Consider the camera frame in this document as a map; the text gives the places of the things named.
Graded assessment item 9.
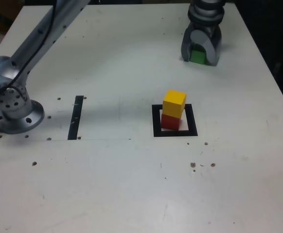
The red wooden cube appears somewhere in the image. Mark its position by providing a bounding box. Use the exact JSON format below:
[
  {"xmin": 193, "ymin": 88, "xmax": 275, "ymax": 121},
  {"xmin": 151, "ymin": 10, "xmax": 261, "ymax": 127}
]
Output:
[{"xmin": 160, "ymin": 113, "xmax": 181, "ymax": 132}]

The black tape square outline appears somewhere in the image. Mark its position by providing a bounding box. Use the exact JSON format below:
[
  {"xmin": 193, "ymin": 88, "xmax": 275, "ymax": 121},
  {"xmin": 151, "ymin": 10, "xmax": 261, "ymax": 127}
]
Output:
[{"xmin": 151, "ymin": 103, "xmax": 198, "ymax": 138}]

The yellow wooden cube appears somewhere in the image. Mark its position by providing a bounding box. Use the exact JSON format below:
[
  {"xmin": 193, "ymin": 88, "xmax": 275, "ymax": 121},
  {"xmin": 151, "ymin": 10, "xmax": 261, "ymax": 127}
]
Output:
[{"xmin": 162, "ymin": 89, "xmax": 187, "ymax": 119}]

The black tape strip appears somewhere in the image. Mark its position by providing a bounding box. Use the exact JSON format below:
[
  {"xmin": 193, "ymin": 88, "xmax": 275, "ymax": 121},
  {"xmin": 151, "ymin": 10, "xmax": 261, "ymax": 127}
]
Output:
[{"xmin": 67, "ymin": 95, "xmax": 84, "ymax": 141}]

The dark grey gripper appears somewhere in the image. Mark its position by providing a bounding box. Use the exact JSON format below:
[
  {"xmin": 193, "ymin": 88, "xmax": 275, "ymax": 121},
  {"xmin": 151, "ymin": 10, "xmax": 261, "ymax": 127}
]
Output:
[{"xmin": 181, "ymin": 21, "xmax": 223, "ymax": 67}]

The green wooden cube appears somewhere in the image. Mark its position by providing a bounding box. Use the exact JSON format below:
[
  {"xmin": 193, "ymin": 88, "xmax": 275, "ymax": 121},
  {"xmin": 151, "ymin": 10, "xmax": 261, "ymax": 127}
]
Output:
[{"xmin": 189, "ymin": 48, "xmax": 207, "ymax": 65}]

